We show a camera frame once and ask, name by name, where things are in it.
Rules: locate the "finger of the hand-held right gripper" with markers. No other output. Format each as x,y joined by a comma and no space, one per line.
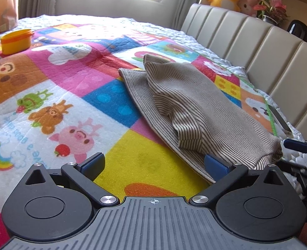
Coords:
297,145
294,168

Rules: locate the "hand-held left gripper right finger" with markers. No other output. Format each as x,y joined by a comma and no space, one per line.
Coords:
216,168

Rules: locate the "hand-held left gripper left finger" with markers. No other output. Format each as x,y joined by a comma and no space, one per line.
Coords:
93,165

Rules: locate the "brown striped knit garment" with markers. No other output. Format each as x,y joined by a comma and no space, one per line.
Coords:
208,104

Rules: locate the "colourful cartoon patchwork quilt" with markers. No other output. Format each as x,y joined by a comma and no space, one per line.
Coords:
297,158

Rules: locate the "white smartphone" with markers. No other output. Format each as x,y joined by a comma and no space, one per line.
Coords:
281,121

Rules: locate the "colourful cartoon printed blanket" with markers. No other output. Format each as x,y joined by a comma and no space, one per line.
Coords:
64,83

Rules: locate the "beige padded headboard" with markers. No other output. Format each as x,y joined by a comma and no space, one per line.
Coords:
273,57

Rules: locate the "black rounded object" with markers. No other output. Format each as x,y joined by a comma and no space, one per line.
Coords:
298,30

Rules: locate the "potted pink flowers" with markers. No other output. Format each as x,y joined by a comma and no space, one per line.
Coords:
273,10

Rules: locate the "orange plastic container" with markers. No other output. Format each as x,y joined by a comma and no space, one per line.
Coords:
14,44

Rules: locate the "pink plush toy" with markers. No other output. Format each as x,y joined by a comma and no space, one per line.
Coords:
248,5

